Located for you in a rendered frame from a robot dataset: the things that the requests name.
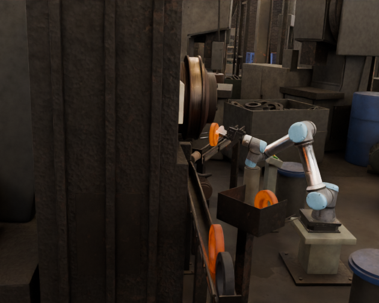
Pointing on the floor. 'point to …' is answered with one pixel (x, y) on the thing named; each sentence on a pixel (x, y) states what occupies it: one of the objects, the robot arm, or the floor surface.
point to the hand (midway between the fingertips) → (214, 131)
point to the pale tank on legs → (240, 36)
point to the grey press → (337, 55)
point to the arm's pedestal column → (317, 266)
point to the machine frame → (107, 149)
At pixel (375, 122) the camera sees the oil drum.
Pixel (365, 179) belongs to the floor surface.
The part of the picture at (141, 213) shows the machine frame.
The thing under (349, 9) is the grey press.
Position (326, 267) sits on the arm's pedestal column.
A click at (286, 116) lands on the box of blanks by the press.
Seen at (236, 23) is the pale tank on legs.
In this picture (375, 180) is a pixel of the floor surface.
